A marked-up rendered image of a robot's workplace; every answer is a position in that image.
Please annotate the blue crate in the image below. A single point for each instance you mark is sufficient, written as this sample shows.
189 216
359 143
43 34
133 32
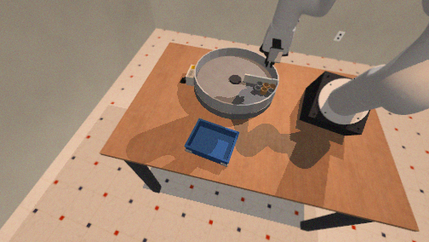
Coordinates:
212 141

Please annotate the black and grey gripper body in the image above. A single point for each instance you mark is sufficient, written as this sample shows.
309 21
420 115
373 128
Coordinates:
273 32

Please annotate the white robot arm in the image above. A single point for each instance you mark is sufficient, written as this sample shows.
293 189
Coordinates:
401 86

